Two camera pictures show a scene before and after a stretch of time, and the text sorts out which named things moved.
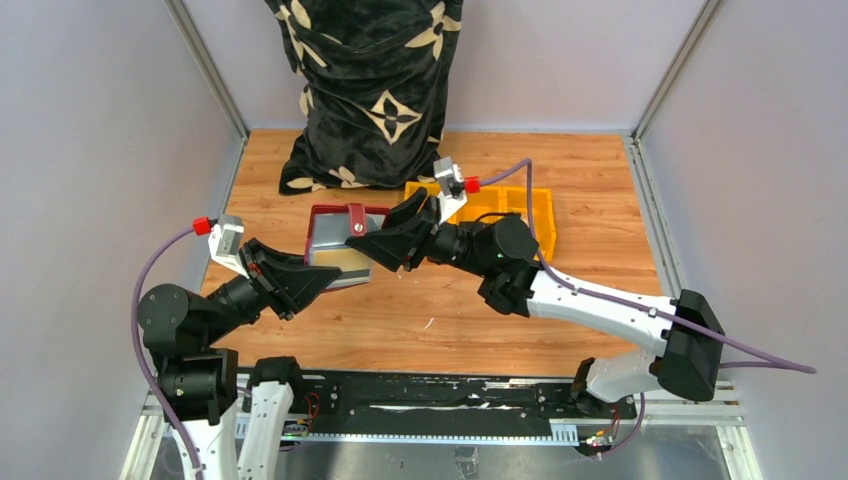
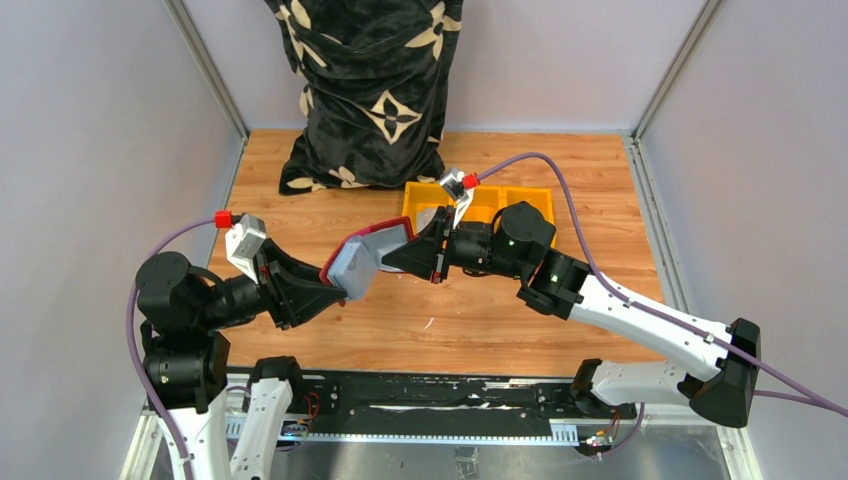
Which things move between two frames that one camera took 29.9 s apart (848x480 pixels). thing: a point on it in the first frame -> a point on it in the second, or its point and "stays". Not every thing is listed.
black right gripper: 406,245 -> 424,254
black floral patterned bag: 374,90 stays
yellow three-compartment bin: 504,199 stays
